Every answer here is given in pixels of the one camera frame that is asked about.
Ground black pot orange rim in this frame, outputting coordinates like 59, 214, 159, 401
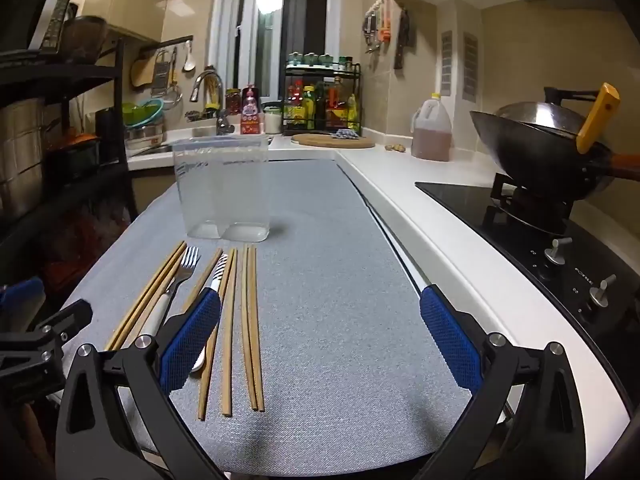
47, 132, 101, 181

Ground hanging kitchen cleaver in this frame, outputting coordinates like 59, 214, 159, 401
394, 7, 413, 71

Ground plastic oil jug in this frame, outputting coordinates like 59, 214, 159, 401
411, 92, 453, 162

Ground brown bowl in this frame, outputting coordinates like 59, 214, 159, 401
62, 15, 108, 63

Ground hanging metal grater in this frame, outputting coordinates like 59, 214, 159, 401
151, 49, 171, 97

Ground clear plastic container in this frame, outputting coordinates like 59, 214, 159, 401
171, 135, 271, 240

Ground dark printed box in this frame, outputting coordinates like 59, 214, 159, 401
27, 0, 78, 53

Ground black wok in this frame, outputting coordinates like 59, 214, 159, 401
469, 110, 640, 203

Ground hanging kitchen scissors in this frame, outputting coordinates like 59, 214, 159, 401
364, 12, 381, 53

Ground chrome faucet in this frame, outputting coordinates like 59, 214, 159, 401
190, 67, 236, 136

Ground metal stove knob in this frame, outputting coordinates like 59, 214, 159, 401
544, 237, 573, 266
589, 274, 618, 306

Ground black burner grate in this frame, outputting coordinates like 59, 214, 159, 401
490, 172, 576, 236

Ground black glass gas stove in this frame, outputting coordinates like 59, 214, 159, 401
415, 180, 640, 391

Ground pink-labelled bottle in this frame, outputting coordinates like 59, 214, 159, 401
241, 85, 264, 135

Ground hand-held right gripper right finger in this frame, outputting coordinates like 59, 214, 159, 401
415, 284, 588, 480

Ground row of sauce bottles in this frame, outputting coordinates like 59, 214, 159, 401
285, 77, 360, 131

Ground steel basin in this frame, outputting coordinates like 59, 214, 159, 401
125, 125, 166, 148

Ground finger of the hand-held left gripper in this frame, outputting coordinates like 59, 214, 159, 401
0, 299, 94, 361
0, 276, 47, 332

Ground black canister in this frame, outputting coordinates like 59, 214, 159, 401
95, 107, 123, 163

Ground grey vent panel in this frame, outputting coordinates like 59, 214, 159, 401
440, 30, 453, 96
462, 32, 479, 101

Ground hanging wooden board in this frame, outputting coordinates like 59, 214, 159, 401
130, 55, 156, 88

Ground white-handled steel fork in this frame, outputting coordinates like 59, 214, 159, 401
134, 246, 202, 348

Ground black wire spice rack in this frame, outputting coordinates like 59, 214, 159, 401
283, 60, 362, 136

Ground round wooden cutting board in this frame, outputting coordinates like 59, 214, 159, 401
291, 132, 376, 150

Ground row of spice jars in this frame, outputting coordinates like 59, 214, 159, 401
290, 51, 353, 70

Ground large steel pot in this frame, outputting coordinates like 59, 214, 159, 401
0, 100, 46, 221

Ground white-framed window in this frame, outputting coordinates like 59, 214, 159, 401
212, 0, 346, 106

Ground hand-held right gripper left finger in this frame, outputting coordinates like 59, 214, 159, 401
55, 287, 226, 480

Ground black shelving rack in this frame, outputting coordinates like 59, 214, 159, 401
0, 37, 138, 261

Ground steel pan yellow handle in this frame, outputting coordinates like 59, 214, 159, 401
494, 82, 621, 155

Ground green plastic colander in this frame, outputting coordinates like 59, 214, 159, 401
122, 99, 166, 128

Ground dark red bag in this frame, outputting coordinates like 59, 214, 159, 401
45, 210, 131, 281

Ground white spoon striped handle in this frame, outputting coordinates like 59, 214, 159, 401
190, 254, 230, 373

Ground grey mat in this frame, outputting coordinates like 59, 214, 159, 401
60, 157, 506, 476

